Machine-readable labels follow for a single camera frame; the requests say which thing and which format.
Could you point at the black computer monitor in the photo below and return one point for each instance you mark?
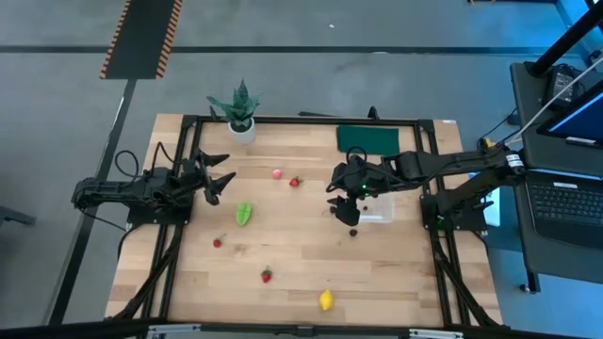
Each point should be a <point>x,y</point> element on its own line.
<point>579,122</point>

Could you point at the white box beside table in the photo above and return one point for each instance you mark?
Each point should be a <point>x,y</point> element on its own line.
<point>493,207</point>

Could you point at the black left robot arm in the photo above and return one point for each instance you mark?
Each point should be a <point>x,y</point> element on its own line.
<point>118,190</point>

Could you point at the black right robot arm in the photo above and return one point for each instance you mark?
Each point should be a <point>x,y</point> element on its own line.
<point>452,165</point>

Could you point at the black aluminium table frame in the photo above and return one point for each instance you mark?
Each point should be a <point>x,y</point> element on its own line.
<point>306,119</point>

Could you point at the yellow lemon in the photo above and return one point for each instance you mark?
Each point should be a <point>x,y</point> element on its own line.
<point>326,300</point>

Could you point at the red strawberry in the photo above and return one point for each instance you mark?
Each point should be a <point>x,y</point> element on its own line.
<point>266,276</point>
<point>294,182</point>

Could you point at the small pink peach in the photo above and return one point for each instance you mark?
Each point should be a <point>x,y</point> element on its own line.
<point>277,173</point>

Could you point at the small red cherry with stem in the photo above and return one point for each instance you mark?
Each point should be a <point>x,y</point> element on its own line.
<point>217,243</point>

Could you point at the black hazard-striped floor mat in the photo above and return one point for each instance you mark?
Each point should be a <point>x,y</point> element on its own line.
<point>141,42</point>

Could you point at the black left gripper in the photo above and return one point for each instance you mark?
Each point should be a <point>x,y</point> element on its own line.
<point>195,179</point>

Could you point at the black power adapter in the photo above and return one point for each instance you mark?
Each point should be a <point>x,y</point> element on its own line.
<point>560,85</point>

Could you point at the black metal pole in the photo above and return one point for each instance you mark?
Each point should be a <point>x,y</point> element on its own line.
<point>565,42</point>

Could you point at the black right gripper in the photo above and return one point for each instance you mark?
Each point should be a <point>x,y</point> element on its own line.
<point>353,181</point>

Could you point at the dark green cloth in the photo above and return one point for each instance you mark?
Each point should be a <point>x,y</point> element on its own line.
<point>367,139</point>

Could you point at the dark grey equipment cart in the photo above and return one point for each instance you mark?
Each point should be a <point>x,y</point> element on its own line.
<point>546,263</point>

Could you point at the green plant in white pot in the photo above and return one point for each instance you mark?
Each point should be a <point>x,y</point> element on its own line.
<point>241,134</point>

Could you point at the grey furniture leg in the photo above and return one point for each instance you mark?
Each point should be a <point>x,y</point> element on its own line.
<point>14,216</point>

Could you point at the green leafy vegetable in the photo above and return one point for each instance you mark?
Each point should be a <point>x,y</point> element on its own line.
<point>243,214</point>

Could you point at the clear plastic tupperware container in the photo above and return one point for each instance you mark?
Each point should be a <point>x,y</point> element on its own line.
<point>379,209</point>

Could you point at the black laptop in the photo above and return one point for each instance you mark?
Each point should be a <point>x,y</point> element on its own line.
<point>565,202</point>

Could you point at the black rig crossbeam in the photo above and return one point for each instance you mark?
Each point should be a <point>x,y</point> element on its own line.
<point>70,329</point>

